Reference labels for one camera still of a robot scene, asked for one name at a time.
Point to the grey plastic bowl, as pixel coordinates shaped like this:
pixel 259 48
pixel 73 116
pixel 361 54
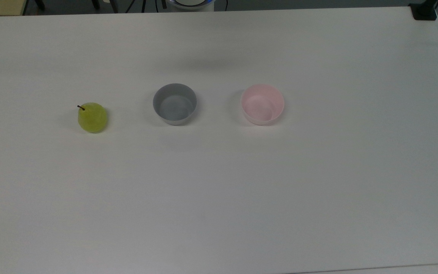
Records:
pixel 174 106

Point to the black table clamp mount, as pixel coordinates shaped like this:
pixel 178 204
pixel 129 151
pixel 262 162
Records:
pixel 424 11

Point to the green pear with brown stem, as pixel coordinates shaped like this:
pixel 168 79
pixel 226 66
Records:
pixel 92 118

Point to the pink plastic bowl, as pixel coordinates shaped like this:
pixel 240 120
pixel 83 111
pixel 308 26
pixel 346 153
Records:
pixel 262 106

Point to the black stand leg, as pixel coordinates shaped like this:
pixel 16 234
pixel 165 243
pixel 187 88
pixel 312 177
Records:
pixel 96 3
pixel 40 3

